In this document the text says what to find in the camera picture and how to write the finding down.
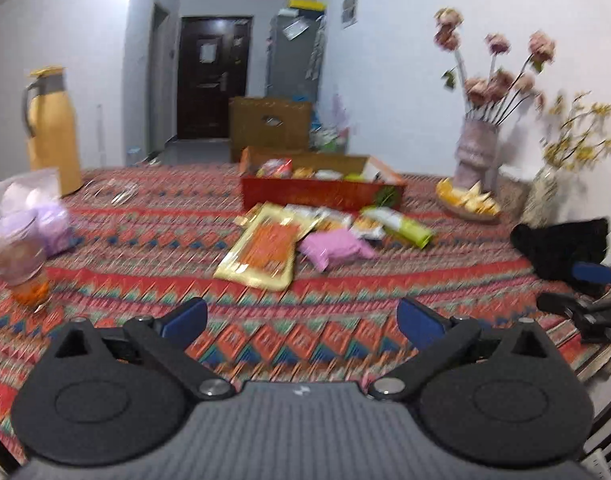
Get white cable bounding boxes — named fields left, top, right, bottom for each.
left=105, top=182, right=141, bottom=206

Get glass storage jar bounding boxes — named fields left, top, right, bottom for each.
left=493, top=164, right=533, bottom=221

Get white folded umbrella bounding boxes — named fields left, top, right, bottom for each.
left=305, top=17, right=327, bottom=81

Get brown cardboard box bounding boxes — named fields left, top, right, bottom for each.
left=228, top=96, right=313, bottom=163

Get black cloth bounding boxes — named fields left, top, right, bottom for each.
left=510, top=216, right=611, bottom=297

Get glass cup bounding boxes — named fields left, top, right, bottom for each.
left=0, top=215, right=51, bottom=308

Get pile of assorted snack packets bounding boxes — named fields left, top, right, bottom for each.
left=255, top=157, right=381, bottom=183

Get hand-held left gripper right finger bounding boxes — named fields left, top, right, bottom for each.
left=367, top=297, right=562, bottom=403

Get purple decoration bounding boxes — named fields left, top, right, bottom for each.
left=332, top=91, right=352, bottom=132

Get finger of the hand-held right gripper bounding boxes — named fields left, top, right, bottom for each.
left=572, top=261, right=611, bottom=287
left=537, top=291, right=611, bottom=331

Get grey refrigerator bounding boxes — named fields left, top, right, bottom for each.
left=266, top=12, right=326, bottom=103

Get red cardboard box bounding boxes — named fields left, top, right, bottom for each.
left=238, top=146, right=407, bottom=212

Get side door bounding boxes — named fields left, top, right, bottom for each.
left=150, top=2, right=178, bottom=153

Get yellow thermos jug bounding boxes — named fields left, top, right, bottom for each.
left=21, top=65, right=84, bottom=197

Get dark brown entrance door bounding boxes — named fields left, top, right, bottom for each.
left=176, top=16, right=253, bottom=141

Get yellow flower branches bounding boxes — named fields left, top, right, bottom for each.
left=535, top=91, right=611, bottom=173

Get purple tissue pack bag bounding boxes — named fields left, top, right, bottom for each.
left=0, top=169, right=76, bottom=257

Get pink ceramic vase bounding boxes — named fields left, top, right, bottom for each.
left=453, top=119, right=501, bottom=191

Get white yellow snack packet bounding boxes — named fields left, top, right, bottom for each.
left=284, top=204, right=356, bottom=233

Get white floral vase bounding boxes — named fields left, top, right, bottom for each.
left=520, top=167, right=559, bottom=228

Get pile of orange peels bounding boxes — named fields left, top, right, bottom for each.
left=437, top=179, right=501, bottom=216

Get white orange crisp packet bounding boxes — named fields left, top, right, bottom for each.
left=350, top=215, right=386, bottom=241

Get white green snack packet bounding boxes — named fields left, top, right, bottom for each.
left=360, top=206, right=403, bottom=226

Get beige shallow bowl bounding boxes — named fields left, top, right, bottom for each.
left=435, top=180, right=503, bottom=223

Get large yellow orange snack packet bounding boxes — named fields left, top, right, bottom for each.
left=213, top=202, right=312, bottom=292

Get dried pink roses bouquet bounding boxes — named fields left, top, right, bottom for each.
left=433, top=7, right=557, bottom=126

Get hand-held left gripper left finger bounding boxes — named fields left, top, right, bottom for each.
left=41, top=296, right=236, bottom=403

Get yellow black box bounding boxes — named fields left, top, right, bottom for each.
left=278, top=0, right=327, bottom=15

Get pink snack packet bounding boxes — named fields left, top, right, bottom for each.
left=298, top=227, right=379, bottom=272

